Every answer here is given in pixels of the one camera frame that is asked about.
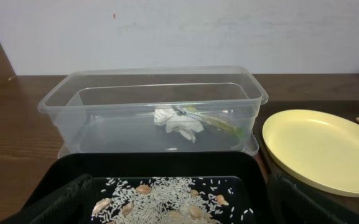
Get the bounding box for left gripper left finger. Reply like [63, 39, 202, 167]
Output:
[0, 174, 94, 224]

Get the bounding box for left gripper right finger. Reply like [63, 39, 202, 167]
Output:
[268, 174, 359, 224]

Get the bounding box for rice and food scraps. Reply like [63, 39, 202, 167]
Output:
[90, 177, 256, 223]

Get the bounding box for green snack wrapper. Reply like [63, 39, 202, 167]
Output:
[174, 106, 244, 139]

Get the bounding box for white tissue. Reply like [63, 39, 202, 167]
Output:
[154, 108, 204, 143]

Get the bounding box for black waste tray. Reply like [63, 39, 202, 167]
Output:
[22, 152, 275, 223]

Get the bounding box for yellow plate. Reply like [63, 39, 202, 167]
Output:
[262, 110, 359, 197]

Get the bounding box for dark brown serving tray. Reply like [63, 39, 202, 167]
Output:
[254, 101, 359, 215]

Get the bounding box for clear plastic bin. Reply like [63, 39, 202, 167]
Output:
[38, 66, 269, 155]

